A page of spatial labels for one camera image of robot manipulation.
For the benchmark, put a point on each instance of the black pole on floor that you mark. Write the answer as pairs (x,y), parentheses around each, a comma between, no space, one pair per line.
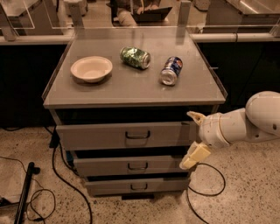
(31,170)

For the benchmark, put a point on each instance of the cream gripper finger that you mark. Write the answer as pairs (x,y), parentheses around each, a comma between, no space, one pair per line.
(196,153)
(197,117)

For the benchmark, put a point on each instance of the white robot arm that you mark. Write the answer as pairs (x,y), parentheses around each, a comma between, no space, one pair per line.
(258,121)

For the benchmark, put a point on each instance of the green soda can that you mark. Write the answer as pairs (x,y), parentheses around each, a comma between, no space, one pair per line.
(135,57)

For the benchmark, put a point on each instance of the black laptop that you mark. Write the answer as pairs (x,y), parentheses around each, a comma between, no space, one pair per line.
(157,15)

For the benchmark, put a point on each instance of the grey drawer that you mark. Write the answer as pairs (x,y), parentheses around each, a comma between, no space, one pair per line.
(110,166)
(127,135)
(142,185)

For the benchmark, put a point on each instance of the grey bottom drawer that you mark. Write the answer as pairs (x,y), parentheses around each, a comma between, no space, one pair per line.
(142,185)

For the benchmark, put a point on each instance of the grey top drawer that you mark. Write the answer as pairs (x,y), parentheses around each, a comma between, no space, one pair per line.
(127,135)

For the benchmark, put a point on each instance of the seated person in background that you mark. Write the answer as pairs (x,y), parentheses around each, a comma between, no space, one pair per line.
(126,9)

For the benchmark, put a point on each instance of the grey middle drawer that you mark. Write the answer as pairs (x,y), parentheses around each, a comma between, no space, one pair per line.
(110,166)

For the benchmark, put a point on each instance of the blue pepsi can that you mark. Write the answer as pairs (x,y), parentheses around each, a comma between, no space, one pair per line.
(171,71)

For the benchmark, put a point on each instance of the grey drawer cabinet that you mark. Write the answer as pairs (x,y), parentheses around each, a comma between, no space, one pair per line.
(133,95)

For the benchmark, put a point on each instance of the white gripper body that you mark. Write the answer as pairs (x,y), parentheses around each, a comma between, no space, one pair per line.
(210,130)

